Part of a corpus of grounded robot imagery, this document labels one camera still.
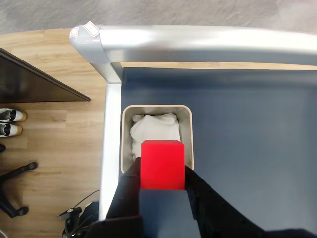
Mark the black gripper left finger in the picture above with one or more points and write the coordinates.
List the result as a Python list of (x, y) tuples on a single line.
[(127, 198)]

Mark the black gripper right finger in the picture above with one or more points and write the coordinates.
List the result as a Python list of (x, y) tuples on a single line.
[(213, 213)]

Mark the red cube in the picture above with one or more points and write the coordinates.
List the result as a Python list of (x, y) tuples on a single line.
[(162, 166)]

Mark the beige box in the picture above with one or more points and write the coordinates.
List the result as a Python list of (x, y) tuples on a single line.
[(188, 138)]

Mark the black table clamp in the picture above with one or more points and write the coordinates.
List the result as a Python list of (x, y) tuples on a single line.
[(70, 213)]

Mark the white crumpled cloth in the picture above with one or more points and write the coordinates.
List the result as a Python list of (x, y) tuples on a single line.
[(153, 126)]

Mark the blue-grey table mat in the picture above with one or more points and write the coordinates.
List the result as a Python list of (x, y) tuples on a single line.
[(247, 136)]

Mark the black office chair base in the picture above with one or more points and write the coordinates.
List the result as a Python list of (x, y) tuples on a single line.
[(15, 172)]

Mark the white and black shoe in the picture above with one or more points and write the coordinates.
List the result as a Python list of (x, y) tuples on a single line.
[(15, 130), (17, 115)]

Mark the dark brown cabinet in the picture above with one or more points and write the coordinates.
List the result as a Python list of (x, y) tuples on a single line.
[(29, 84)]

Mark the white sticker with red border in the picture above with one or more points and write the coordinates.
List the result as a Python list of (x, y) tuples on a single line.
[(91, 28), (74, 32)]

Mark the silver metal table frame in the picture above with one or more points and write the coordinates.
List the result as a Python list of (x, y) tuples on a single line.
[(173, 42)]

